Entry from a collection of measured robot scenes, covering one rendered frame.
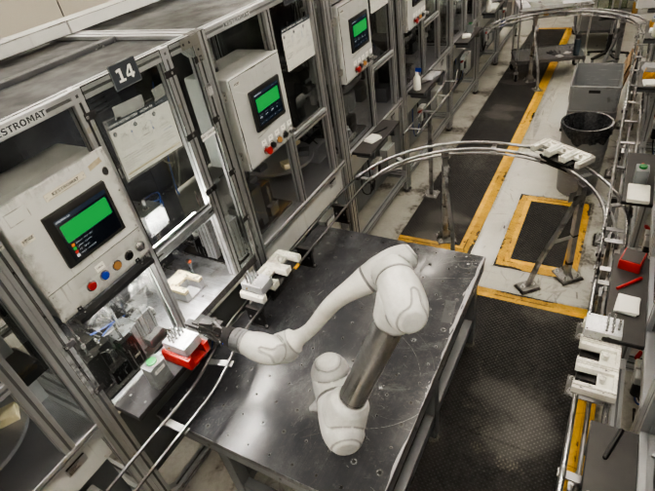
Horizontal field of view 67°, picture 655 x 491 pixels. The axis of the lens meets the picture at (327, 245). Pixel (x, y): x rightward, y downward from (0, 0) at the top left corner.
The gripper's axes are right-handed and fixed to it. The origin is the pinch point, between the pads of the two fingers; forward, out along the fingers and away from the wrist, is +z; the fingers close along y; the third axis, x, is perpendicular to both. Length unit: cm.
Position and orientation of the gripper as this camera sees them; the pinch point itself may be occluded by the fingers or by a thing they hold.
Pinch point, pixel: (193, 323)
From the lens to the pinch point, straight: 202.5
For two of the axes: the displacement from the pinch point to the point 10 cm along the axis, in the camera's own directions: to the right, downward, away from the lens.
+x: -4.7, 5.8, -6.6
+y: -1.4, -7.9, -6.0
